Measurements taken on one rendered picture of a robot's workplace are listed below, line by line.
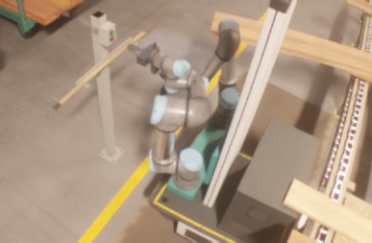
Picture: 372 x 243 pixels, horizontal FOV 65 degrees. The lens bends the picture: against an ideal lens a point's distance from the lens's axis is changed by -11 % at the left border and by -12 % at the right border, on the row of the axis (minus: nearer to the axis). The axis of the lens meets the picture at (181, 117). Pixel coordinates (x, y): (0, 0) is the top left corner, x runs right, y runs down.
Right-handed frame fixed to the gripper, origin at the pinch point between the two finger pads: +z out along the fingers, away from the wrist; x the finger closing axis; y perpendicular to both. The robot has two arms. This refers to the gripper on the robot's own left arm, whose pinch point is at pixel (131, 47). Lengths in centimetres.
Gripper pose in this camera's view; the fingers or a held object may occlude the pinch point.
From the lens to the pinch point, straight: 173.4
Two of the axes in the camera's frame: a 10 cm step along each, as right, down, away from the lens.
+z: -8.6, -4.5, 2.6
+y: 1.0, -6.4, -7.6
